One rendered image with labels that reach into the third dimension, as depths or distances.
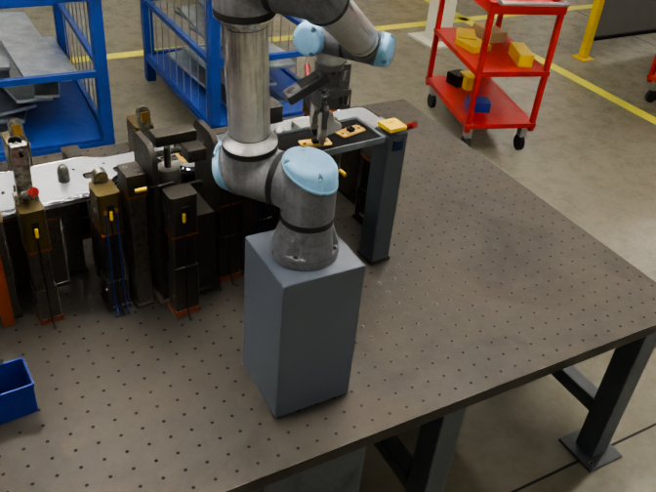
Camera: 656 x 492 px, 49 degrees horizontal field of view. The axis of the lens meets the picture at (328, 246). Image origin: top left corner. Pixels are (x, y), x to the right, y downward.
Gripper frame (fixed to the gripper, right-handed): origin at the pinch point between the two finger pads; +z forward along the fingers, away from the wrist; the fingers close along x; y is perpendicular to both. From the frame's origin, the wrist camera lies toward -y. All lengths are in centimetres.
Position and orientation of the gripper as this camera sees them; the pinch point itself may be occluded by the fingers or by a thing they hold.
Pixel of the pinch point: (315, 136)
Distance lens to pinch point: 190.4
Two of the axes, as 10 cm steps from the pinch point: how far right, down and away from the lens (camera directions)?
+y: 9.3, -1.5, 3.5
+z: -0.8, 8.1, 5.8
